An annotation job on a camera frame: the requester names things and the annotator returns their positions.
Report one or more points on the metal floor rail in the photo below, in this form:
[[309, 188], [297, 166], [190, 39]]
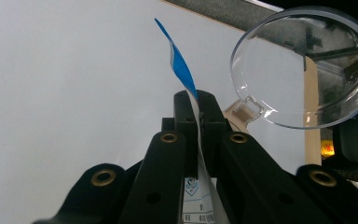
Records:
[[265, 4]]

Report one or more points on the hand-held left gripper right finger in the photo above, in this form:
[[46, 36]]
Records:
[[213, 121]]

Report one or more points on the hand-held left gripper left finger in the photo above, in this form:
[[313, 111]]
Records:
[[181, 124]]

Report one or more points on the white and blue salt pouch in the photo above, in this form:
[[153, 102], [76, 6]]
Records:
[[181, 68]]

